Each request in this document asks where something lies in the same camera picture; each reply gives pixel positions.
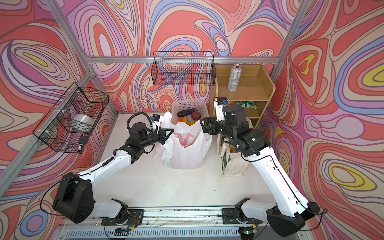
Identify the black wire basket back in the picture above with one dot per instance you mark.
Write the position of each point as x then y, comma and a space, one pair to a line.
184, 68

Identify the black wire basket left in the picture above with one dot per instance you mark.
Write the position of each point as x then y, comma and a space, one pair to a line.
74, 121

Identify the black wire basket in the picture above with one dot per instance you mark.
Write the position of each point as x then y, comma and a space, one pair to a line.
74, 121
184, 68

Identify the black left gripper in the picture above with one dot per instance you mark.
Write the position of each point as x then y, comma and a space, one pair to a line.
162, 137

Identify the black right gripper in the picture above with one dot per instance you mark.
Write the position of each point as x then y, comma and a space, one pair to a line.
209, 123

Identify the cream canvas tote bag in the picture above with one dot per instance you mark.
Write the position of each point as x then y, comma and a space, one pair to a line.
232, 163

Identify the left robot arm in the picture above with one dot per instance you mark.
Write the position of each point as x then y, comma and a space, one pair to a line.
75, 196

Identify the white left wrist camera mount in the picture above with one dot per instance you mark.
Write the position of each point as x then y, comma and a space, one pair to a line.
157, 120

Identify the white plastic perforated basket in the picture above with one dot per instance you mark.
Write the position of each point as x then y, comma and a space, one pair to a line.
188, 104

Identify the green snack bag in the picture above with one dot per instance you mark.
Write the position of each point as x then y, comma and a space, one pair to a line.
249, 105

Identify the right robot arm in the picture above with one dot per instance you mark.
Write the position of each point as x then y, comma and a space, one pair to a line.
288, 215

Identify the dark red toy fruit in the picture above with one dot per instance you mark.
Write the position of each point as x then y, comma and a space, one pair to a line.
196, 116

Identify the silver drink can back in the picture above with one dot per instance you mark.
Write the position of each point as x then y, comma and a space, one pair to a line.
234, 78

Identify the wooden shelf unit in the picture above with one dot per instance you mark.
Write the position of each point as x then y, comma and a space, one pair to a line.
255, 86

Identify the white plastic grocery bag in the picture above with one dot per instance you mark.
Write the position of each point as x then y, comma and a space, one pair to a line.
187, 146

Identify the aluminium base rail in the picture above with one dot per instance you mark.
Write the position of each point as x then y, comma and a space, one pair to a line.
179, 223

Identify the purple toy eggplant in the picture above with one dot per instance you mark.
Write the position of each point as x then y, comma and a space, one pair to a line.
187, 112

